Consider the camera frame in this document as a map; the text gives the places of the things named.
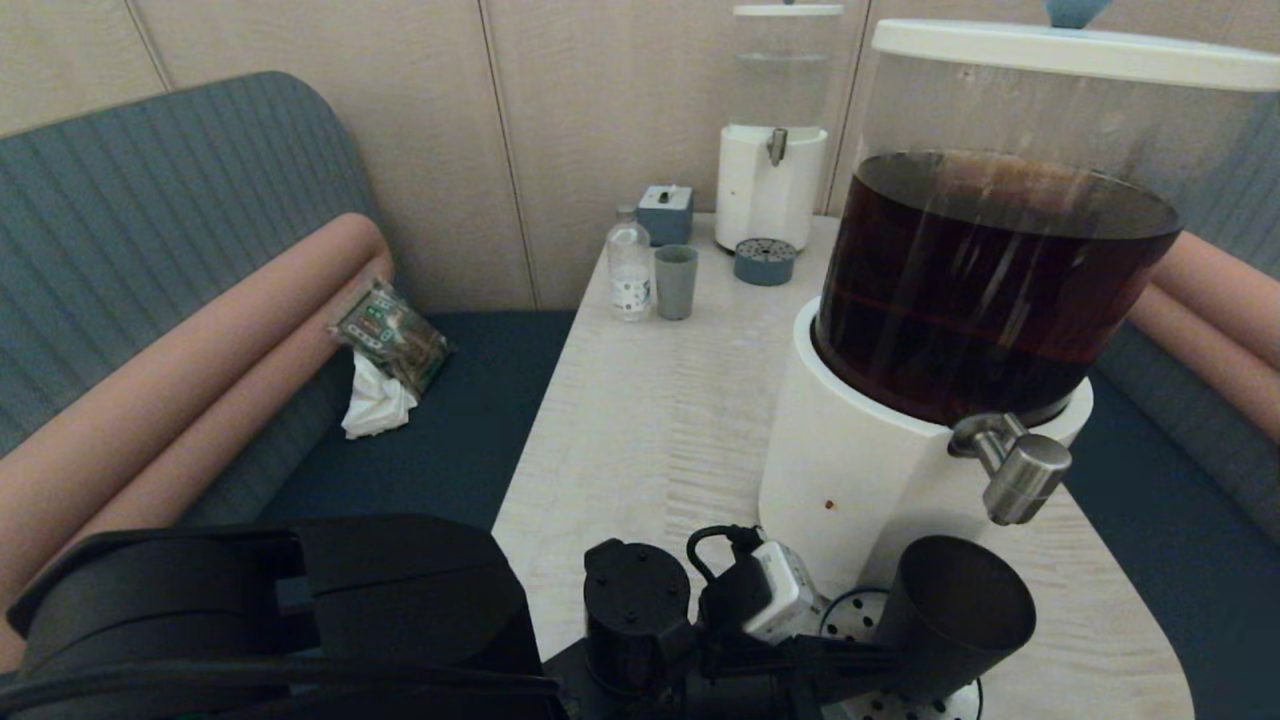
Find black tapered cup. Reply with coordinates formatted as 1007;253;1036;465
865;535;1038;706

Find large metal dispenser tap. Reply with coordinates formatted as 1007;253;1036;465
948;413;1072;527

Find grey-blue plastic cup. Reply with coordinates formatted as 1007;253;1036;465
655;244;699;321

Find large perforated drip tray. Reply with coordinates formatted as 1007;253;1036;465
815;587;986;720

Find large dark tea dispenser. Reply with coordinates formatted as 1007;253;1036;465
757;50;1273;601

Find dark blue seat cushion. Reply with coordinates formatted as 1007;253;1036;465
255;310;579;531
1060;370;1280;720

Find small perforated drip tray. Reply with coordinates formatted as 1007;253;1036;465
733;237;798;287

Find clear plastic bottle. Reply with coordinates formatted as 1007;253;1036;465
607;205;654;322

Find crumpled white tissue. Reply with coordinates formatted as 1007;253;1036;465
342;348;421;440

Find grey-blue tissue box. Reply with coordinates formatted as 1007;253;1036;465
637;184;695;247

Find small clear water dispenser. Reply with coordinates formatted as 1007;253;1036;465
715;14;841;253

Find green snack packet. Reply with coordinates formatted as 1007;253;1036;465
328;276;453;397

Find large white dispenser lid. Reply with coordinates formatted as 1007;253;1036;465
870;0;1280;93

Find small white dispenser lid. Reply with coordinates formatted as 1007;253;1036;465
731;0;844;19

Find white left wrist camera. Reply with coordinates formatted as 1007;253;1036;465
743;540;827;645

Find black camera cable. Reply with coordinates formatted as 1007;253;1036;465
686;525;766;586

